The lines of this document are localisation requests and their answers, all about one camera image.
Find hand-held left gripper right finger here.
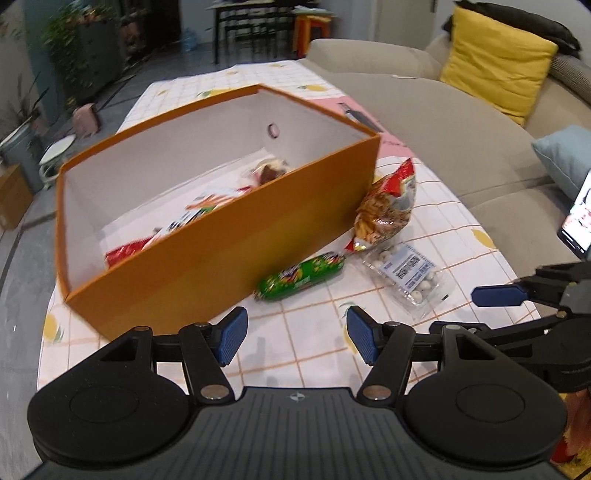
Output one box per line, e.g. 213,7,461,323
345,305,508,402

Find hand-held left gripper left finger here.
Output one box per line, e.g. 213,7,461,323
97,306,250,402

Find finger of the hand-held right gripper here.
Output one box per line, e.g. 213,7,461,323
471,261,591,309
428,311,570,346

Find orange cardboard box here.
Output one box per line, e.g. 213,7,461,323
54,83,382,340

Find green sausage packet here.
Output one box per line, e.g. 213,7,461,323
254,251,347,303

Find white and black snack packet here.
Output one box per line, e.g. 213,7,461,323
157,208,218,241

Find red snack packet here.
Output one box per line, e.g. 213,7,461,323
104,233,160,268

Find clear red-top pastry packet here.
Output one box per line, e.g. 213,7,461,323
242,157,291,188

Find person's right forearm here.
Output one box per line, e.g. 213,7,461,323
551,390,591,464

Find clear packet of white balls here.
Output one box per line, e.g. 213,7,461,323
360,242,455,321

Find black tablet with lit screen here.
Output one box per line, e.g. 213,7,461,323
556,168,591,261

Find red-top peanut bag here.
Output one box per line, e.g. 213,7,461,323
344,157,419,254

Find light blue cushion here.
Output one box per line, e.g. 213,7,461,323
531,124,591,204

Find beige sofa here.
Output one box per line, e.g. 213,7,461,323
295,32,591,287

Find yellow cushion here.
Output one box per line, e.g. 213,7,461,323
438,6,559,127

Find grey knit throw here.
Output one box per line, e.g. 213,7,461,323
549,52,591,108

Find white round stool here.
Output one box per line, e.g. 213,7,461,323
39,134,77,186

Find brown cardboard box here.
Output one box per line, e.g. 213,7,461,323
0,164,35,232

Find small pink bin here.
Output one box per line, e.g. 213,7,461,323
74,104,100,137

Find dark cloth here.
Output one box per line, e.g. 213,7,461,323
455,0,583,57

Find orange stool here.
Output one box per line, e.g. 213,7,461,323
291,14,333,58

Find dark cabinet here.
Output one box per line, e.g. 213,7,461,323
74,18,126,99

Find dark dining table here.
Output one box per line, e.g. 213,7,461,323
210,0,342,65

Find tall leafy plant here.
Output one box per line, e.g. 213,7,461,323
39,0,95,104

